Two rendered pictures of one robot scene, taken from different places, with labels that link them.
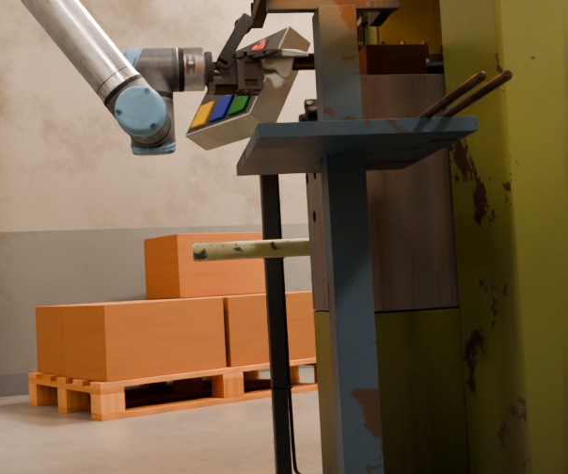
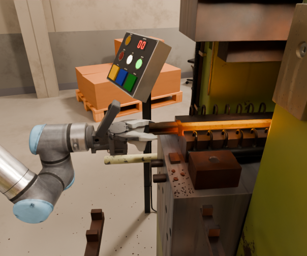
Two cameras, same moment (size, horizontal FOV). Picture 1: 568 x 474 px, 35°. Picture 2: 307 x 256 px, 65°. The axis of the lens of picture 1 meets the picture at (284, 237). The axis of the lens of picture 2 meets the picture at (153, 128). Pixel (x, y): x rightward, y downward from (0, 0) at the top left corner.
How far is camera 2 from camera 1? 1.47 m
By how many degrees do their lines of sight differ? 32
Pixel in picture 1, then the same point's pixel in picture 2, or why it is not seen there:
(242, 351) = not seen: hidden behind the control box
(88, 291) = (96, 53)
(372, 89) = (196, 204)
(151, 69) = (48, 149)
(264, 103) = (141, 90)
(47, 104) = not seen: outside the picture
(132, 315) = (105, 86)
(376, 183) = (190, 248)
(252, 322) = not seen: hidden behind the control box
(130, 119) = (25, 219)
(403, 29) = (228, 72)
